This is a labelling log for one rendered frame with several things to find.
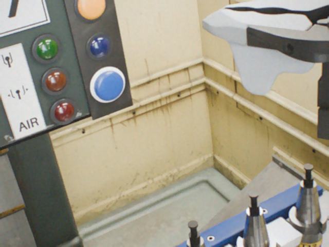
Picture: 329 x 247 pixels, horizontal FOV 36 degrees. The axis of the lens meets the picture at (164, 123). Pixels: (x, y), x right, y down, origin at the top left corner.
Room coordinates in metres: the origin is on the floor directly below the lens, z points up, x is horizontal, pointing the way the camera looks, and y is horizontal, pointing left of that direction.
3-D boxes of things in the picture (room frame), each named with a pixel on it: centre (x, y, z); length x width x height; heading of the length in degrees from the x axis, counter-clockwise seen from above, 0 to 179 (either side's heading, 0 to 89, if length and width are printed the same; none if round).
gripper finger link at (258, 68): (0.34, -0.07, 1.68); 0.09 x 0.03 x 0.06; 54
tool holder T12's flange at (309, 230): (0.65, -0.22, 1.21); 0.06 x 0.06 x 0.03
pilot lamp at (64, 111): (0.43, 0.09, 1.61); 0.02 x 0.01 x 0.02; 114
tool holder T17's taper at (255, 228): (0.61, -0.12, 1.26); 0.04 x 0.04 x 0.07
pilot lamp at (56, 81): (0.43, 0.09, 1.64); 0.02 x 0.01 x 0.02; 114
